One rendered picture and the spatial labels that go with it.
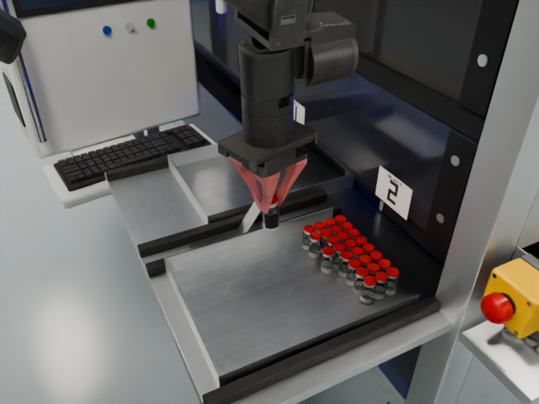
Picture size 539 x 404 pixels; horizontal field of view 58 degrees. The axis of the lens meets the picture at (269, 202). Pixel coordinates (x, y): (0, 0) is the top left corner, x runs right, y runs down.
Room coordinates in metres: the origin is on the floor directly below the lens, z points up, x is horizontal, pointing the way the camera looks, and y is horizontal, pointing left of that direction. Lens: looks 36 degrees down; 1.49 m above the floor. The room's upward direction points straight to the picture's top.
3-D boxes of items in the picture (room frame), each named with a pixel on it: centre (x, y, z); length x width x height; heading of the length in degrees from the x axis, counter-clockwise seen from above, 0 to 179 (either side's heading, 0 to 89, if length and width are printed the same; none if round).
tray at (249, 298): (0.59, -0.03, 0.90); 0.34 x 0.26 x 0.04; 116
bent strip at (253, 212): (0.72, 0.08, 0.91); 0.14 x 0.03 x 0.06; 117
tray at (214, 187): (0.94, 0.03, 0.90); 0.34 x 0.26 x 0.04; 117
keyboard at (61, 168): (1.16, 0.36, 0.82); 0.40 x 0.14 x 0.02; 124
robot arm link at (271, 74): (0.50, 0.00, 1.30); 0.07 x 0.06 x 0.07; 119
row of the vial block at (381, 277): (0.64, -0.15, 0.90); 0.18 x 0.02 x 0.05; 26
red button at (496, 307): (0.45, -0.30, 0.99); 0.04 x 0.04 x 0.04; 27
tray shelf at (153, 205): (0.76, 0.01, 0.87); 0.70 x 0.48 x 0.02; 27
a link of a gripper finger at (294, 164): (0.49, 0.00, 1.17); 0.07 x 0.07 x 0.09; 42
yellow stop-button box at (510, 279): (0.47, -0.35, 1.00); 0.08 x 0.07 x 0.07; 117
